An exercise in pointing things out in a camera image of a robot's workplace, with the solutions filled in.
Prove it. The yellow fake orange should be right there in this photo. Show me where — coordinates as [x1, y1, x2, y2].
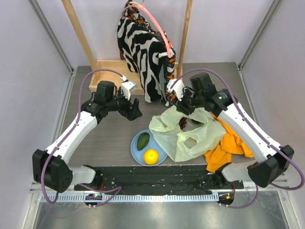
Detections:
[143, 149, 159, 166]

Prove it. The orange cloth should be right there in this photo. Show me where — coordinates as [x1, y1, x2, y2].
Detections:
[204, 115, 254, 173]

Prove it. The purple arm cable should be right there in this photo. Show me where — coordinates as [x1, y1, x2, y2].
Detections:
[175, 68, 305, 190]
[40, 69, 127, 205]

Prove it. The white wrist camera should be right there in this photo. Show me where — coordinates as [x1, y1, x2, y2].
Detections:
[121, 75, 137, 100]
[166, 79, 184, 101]

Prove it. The pale green plastic bag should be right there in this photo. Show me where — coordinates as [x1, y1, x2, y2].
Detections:
[149, 106, 226, 162]

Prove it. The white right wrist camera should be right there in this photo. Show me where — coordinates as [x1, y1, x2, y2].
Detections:
[166, 79, 184, 101]

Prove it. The green fake fruit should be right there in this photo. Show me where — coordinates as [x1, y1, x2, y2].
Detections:
[191, 119, 204, 125]

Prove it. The pink clothes hanger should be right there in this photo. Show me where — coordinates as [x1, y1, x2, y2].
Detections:
[121, 1, 172, 58]

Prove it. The green fake avocado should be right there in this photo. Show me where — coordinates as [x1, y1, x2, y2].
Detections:
[137, 132, 150, 151]

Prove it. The white slotted cable duct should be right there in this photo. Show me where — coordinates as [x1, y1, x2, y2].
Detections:
[40, 193, 219, 203]

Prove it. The zebra patterned garment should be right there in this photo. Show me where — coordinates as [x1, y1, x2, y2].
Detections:
[117, 4, 177, 107]

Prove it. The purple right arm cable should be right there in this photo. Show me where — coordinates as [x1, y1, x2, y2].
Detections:
[175, 68, 305, 190]

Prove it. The blue plastic plate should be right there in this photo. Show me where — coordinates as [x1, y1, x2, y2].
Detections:
[130, 129, 168, 167]

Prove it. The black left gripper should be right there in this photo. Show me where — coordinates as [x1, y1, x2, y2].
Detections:
[106, 88, 142, 120]

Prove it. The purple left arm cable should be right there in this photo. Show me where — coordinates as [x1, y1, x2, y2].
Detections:
[40, 69, 127, 205]

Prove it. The wooden clothes rack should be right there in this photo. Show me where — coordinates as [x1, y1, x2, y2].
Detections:
[62, 0, 193, 94]

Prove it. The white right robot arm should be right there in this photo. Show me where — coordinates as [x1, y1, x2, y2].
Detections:
[166, 69, 294, 188]

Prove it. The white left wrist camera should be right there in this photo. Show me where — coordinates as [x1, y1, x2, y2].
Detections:
[121, 75, 137, 100]

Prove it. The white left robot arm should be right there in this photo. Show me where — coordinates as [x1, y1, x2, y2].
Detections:
[32, 80, 142, 193]

